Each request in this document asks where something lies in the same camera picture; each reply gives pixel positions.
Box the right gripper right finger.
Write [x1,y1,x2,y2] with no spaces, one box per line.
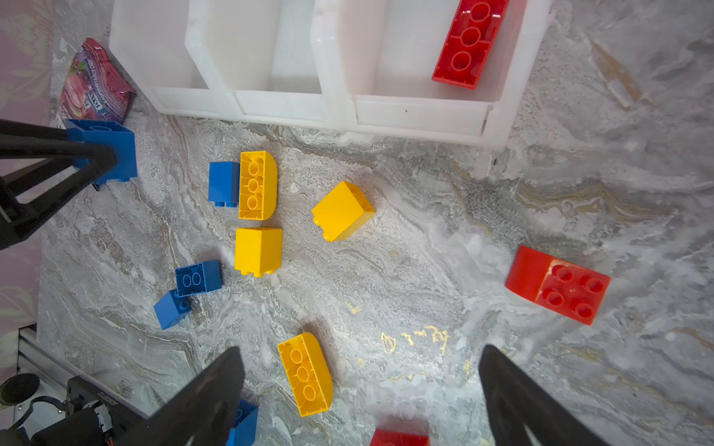
[479,345,605,445]

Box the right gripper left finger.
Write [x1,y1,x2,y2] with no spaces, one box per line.
[118,347,245,445]

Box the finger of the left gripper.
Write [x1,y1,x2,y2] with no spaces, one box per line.
[1,158,117,249]
[1,119,106,159]

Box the red square lego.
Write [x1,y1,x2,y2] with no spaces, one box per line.
[505,245,611,325]

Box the red long lego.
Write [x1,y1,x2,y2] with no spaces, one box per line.
[431,0,509,89]

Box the white three-compartment bin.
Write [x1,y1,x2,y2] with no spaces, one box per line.
[110,1,550,148]

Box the blue lego bottom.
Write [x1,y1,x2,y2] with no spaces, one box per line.
[226,400,258,446]

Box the purple snack bag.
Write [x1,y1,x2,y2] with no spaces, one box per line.
[58,38,134,126]

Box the yellow long lego lower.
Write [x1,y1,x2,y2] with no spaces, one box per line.
[277,333,334,417]

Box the blue studded lego centre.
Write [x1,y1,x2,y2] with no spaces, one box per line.
[175,259,222,297]

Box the yellow square lego centre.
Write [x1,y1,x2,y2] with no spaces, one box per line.
[234,228,283,278]

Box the blue lego beside yellow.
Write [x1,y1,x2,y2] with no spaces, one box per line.
[208,162,240,207]

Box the yellow long lego upright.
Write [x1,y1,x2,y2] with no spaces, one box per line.
[238,151,278,221]

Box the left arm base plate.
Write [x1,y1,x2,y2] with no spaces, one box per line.
[30,375,149,446]

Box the aluminium front rail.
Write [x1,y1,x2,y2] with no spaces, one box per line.
[1,330,66,437]

